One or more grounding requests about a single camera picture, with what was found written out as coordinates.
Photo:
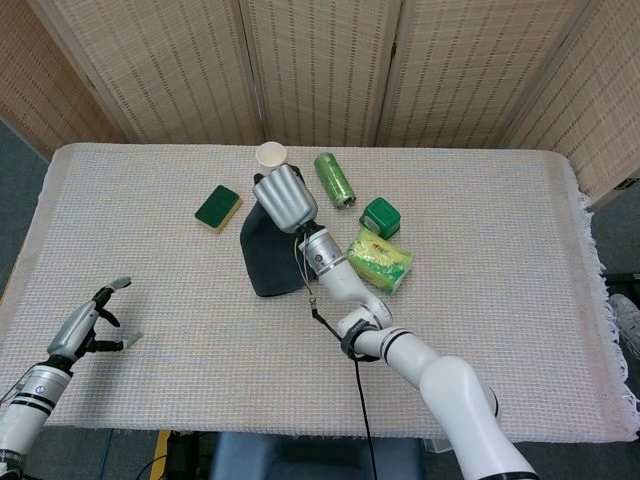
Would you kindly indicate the green and yellow sponge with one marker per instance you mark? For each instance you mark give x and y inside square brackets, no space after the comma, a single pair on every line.
[217,206]

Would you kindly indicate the bamboo folding screen panel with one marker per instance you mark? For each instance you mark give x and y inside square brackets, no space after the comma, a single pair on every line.
[165,70]
[595,100]
[45,85]
[320,70]
[465,70]

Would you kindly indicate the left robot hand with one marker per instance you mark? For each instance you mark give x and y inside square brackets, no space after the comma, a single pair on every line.
[72,330]

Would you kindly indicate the green square plastic container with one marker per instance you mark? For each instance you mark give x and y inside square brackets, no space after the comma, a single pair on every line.
[382,215]

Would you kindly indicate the yellow black-backed cloth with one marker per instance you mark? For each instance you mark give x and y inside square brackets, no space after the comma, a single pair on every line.
[265,260]

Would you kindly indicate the white paper cup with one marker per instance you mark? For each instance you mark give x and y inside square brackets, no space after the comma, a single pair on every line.
[270,154]

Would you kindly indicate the white shoe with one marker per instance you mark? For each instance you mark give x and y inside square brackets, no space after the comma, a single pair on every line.
[627,315]

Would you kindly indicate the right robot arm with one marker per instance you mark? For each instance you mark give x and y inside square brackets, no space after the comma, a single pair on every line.
[450,385]

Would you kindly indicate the yellow-green snack packet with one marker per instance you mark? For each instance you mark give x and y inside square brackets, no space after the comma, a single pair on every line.
[382,262]

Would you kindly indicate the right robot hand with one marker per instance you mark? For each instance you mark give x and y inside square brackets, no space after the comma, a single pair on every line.
[285,197]

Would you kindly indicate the green drink can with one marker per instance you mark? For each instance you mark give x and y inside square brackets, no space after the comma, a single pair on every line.
[334,180]

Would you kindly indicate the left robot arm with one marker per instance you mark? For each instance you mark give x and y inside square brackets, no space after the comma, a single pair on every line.
[25,410]

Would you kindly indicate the white woven tablecloth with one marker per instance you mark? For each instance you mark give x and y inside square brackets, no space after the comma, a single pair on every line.
[500,310]

